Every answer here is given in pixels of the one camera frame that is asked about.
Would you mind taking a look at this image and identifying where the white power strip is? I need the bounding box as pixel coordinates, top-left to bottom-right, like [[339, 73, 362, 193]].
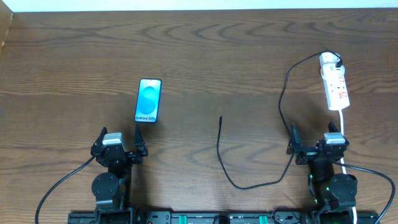
[[319, 52, 350, 111]]

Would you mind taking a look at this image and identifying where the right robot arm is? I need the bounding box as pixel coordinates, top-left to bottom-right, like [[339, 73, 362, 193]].
[[287, 122, 358, 223]]

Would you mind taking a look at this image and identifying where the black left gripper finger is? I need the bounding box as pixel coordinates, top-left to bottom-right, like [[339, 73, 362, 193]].
[[93, 127, 108, 149], [134, 124, 146, 151]]

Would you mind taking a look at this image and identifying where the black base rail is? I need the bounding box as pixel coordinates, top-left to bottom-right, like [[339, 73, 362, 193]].
[[67, 210, 380, 224]]

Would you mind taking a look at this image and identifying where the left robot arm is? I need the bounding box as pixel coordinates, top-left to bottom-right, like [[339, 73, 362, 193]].
[[91, 125, 148, 223]]

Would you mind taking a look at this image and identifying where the white power strip cord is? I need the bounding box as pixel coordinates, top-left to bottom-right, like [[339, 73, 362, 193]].
[[338, 108, 358, 224]]

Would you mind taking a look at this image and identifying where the blue Galaxy smartphone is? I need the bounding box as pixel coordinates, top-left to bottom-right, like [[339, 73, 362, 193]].
[[134, 78, 162, 123]]

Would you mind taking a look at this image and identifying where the black USB charging cable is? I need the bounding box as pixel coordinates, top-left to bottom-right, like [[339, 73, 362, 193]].
[[216, 50, 344, 191]]

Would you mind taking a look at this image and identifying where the white USB charger plug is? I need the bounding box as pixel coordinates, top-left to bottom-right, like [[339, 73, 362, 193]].
[[320, 63, 345, 80]]

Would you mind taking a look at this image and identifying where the brown cardboard panel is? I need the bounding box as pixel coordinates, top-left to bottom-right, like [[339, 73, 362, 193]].
[[0, 0, 14, 50]]

